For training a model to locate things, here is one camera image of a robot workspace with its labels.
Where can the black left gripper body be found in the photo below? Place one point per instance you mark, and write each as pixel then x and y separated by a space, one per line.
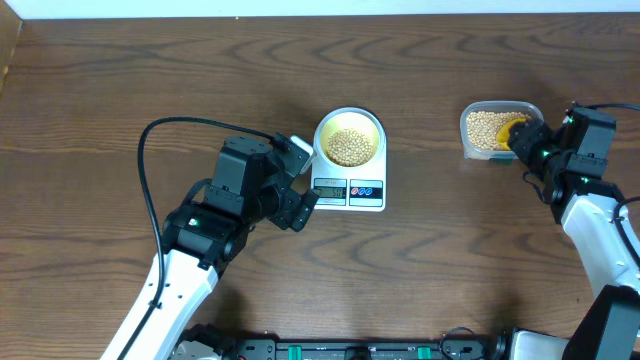
pixel 292 210

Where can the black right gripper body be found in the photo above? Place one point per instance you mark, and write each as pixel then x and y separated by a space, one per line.
pixel 534 147

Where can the yellow measuring scoop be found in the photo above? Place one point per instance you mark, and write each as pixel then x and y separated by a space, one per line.
pixel 503 134

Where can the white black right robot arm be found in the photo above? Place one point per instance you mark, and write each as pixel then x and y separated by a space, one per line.
pixel 593 213

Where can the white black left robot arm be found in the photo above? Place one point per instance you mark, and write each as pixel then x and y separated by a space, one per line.
pixel 252 182

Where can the white digital kitchen scale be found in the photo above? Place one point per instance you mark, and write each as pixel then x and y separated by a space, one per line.
pixel 362 188

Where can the soybeans in yellow bowl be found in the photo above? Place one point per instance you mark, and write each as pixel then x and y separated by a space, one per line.
pixel 349 148

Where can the yellow plastic bowl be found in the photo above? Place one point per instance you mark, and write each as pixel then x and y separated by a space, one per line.
pixel 349 120

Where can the clear plastic container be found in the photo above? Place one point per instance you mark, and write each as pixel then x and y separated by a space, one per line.
pixel 470 151

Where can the pile of soybeans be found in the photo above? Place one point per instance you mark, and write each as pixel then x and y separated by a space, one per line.
pixel 482 127

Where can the cardboard side panel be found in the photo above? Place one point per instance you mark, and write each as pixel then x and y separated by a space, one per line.
pixel 10 28

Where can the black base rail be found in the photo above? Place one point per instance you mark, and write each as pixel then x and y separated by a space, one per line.
pixel 207 342

